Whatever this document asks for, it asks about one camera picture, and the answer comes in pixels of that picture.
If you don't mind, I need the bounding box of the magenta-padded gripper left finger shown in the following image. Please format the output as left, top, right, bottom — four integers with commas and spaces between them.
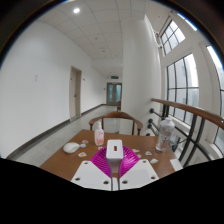
70, 146, 113, 192

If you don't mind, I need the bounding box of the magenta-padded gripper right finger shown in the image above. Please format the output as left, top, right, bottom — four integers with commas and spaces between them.
118, 145, 160, 192

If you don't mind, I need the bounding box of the white charger block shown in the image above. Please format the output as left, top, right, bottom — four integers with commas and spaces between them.
105, 139, 125, 175

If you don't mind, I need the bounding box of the white computer mouse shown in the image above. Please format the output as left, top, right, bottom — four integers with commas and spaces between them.
62, 142, 81, 155

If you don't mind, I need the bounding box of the white paper card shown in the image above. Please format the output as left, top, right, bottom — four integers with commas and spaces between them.
169, 158, 184, 172

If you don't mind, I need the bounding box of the white orange-labelled pump bottle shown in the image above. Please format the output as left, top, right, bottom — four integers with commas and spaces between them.
94, 121, 105, 147

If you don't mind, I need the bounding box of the wooden armchair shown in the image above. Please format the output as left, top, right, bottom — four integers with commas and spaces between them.
88, 111, 144, 136

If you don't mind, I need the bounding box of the wooden-topped black metal railing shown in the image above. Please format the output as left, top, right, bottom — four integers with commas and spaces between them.
145, 97, 224, 168

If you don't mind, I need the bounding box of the beige side door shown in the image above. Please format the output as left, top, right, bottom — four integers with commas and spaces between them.
68, 65, 83, 121

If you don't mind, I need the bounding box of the glazed double door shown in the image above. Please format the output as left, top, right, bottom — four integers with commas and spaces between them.
106, 82, 123, 107

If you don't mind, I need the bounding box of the tall black-framed grid window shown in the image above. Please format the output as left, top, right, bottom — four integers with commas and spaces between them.
166, 53, 201, 126

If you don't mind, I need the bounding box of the wide black-framed window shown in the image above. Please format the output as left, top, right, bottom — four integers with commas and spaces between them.
206, 44, 224, 155

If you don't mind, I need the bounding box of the small arched grid window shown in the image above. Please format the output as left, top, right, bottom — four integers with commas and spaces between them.
159, 19, 187, 56

